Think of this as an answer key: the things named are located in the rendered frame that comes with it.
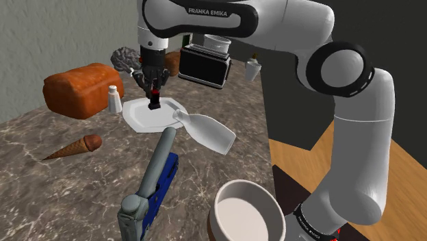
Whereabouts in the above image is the white cup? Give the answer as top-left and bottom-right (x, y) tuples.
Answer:
(244, 61), (262, 82)

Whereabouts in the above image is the white bowl with brown outside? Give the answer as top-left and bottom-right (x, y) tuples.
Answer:
(207, 179), (287, 241)

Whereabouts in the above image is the black toaster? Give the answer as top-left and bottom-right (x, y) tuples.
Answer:
(177, 43), (233, 90)

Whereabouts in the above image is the grey brain figure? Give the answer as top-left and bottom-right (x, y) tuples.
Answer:
(110, 46), (143, 75)

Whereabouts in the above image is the brown ice cream cone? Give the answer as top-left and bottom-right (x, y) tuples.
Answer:
(42, 134), (103, 162)

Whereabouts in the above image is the white salt shaker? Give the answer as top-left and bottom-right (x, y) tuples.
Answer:
(107, 85), (123, 114)

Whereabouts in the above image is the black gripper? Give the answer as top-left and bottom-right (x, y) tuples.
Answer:
(132, 46), (170, 99)

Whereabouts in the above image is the small black and red bottle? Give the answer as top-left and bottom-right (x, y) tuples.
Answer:
(148, 88), (162, 111)

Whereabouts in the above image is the white plate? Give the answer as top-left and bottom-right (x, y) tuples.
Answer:
(122, 97), (189, 134)

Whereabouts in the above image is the white round pot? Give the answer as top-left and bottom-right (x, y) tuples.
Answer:
(203, 34), (233, 55)

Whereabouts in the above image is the blue and grey staple gun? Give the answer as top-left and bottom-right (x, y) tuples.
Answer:
(116, 126), (180, 241)

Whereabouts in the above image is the small brown bread loaf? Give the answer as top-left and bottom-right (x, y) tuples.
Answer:
(164, 50), (182, 78)

